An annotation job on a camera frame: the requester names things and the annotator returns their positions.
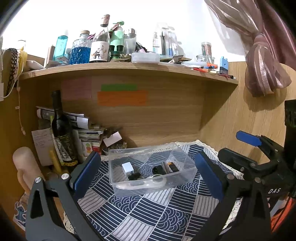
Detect pink sticky note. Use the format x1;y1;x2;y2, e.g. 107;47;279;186
61;78;92;100

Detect dark wine bottle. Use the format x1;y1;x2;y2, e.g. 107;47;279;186
50;90;79;166

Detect blister pack of tools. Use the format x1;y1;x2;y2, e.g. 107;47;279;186
153;23;178;56

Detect rolled printed paper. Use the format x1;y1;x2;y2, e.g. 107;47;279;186
36;106;89;129

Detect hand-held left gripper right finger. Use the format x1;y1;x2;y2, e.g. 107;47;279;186
194;152;271;241

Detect jar of copper sticks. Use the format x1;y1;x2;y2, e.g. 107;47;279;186
201;42;213;61

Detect clear plastic storage box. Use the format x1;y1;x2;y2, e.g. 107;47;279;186
108;142;197;198

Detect flat clear lidded box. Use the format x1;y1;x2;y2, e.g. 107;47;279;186
131;52;160;63

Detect white plug adapter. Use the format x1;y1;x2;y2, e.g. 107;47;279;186
122;163;134;175

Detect mint green pump bottle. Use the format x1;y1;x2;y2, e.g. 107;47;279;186
109;21;125;47

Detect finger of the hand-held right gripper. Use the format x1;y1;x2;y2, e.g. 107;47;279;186
236;130;285;163
218;148;257;181

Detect clear glass jar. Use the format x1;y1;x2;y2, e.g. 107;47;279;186
124;28;137;55

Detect blue faceted bottle with cork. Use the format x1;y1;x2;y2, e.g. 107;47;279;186
70;30;92;65

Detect stack of small boxes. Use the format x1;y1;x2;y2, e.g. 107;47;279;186
79;125;104;142

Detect yellow pen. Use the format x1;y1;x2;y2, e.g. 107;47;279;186
49;150;62;173

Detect yellow cloth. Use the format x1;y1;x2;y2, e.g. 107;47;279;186
18;47;28;72

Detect blue patterned lace-edged cloth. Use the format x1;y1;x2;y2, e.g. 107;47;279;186
62;139;243;241

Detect white paper sheet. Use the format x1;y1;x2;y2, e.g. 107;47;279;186
32;128;55;166

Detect black lace band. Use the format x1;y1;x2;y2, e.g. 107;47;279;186
6;48;19;95

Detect orange sticky note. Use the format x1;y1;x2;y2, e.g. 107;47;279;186
97;90;148;106

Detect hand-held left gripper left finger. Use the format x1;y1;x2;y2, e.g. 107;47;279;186
25;151;102;241

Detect brown tube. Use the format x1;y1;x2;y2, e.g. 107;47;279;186
46;46;55;66

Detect clear bottle with white label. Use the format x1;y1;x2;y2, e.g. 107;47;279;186
89;14;110;63

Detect white box with coloured dots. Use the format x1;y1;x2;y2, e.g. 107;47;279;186
82;142;93;157

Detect mauve curtain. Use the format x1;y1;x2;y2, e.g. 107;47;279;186
205;0;296;97

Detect blue cartoon sticker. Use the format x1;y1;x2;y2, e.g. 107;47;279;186
13;200;28;229

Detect wooden shelf board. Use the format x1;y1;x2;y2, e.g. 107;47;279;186
19;61;239;85

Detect dark green binoculars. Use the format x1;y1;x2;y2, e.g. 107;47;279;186
109;44;125;61

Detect teal glass bottle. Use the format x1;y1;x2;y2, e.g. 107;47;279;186
53;30;69;62

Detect white paper card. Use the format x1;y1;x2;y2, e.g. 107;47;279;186
103;131;122;147

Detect green sticky note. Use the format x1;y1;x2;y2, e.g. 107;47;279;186
101;84;137;91

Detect pink cylindrical bottle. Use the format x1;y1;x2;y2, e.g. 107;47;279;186
13;147;44;193

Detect black brown lighter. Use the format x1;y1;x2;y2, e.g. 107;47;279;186
162;161;181;174

